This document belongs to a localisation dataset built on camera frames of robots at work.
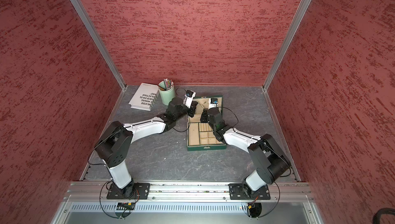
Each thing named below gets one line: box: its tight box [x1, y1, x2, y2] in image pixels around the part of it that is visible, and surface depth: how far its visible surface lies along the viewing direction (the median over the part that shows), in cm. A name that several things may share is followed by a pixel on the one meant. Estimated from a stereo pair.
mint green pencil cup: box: [158, 80, 176, 106], surface depth 105 cm
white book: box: [128, 82, 160, 111], surface depth 109 cm
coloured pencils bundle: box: [159, 78, 174, 91], surface depth 105 cm
